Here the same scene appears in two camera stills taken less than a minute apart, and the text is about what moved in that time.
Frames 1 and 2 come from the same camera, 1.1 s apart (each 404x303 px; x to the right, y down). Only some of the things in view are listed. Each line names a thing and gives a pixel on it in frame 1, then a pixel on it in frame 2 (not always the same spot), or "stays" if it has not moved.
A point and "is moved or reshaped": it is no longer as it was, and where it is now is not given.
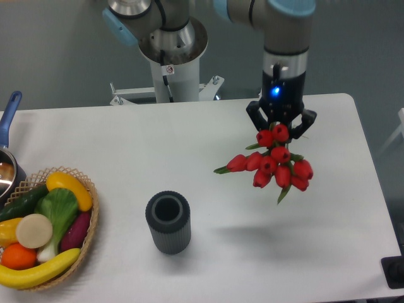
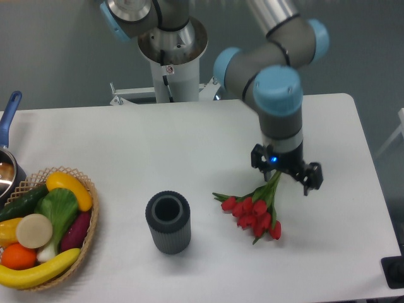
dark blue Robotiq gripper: x=282 y=101 to x=293 y=161
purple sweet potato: x=74 y=236 stays
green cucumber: x=23 y=204 stays
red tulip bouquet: x=277 y=165 is moved or reshaped
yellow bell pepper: x=8 y=233 stays
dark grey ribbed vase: x=168 y=215 stays
